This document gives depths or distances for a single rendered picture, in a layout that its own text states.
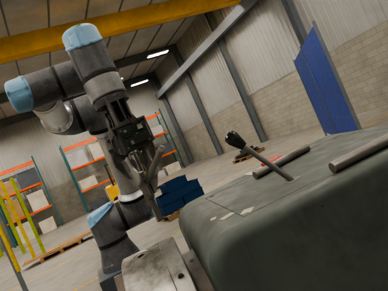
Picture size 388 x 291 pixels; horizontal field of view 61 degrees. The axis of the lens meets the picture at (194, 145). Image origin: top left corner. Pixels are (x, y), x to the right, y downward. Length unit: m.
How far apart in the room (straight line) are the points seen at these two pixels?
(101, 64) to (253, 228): 0.42
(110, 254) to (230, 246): 0.79
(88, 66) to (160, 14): 12.28
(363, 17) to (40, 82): 11.80
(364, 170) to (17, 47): 11.32
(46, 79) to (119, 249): 0.73
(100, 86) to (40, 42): 11.07
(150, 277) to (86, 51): 0.45
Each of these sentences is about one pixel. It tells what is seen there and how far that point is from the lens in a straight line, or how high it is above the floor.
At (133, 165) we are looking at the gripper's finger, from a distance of 0.67.
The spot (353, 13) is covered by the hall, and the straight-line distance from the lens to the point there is 12.46.
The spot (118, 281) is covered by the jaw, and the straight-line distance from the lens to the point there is 0.86.
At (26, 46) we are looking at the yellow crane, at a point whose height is 6.12.
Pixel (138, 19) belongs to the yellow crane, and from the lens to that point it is 12.60.
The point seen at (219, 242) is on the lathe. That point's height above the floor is 1.24.
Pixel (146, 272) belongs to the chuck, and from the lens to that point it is 0.71.
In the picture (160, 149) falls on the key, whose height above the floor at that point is 1.42.
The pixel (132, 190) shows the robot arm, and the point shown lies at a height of 1.34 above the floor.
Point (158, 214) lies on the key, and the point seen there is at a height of 1.30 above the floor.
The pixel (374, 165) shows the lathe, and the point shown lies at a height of 1.24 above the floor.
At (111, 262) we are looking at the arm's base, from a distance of 1.31.
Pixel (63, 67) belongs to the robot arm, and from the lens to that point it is 0.79.
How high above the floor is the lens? 1.41
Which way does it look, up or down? 1 degrees down
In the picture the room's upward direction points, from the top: 24 degrees counter-clockwise
